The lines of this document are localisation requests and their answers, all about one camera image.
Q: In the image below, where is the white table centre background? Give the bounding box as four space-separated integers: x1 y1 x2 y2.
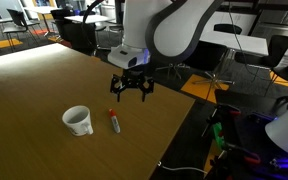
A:
66 15 110 24

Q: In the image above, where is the black chair left background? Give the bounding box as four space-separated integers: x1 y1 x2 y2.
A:
3 9 37 50

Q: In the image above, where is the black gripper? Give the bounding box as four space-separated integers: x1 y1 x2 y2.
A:
110 70 154 101

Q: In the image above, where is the white table background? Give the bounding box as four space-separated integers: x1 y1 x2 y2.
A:
66 15 110 24
201 31 268 56

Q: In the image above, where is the red handled clamp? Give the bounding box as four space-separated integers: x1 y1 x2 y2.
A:
215 105 241 118
225 143 261 165

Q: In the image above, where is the white ceramic mug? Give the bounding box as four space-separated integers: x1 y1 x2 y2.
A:
62 105 93 136

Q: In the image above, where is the white cable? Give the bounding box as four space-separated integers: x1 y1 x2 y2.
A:
157 161 208 176

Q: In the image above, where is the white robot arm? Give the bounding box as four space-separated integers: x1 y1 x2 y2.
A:
108 0 224 95

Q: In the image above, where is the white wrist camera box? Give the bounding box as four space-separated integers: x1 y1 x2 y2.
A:
108 45 149 69

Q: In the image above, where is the green plastic clamp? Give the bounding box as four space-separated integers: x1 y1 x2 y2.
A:
213 123 224 149

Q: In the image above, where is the black chair centre background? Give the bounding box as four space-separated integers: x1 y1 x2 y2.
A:
184 41 227 71

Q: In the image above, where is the red handled clamp lower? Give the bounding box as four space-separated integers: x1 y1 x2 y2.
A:
225 143 261 165

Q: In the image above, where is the white table right background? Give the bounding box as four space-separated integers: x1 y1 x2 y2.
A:
201 31 268 56

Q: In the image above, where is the black chair far right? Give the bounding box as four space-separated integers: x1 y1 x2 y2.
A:
234 35 288 68

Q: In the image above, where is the black chair background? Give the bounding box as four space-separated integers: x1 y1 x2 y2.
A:
184 41 227 71
3 9 37 50

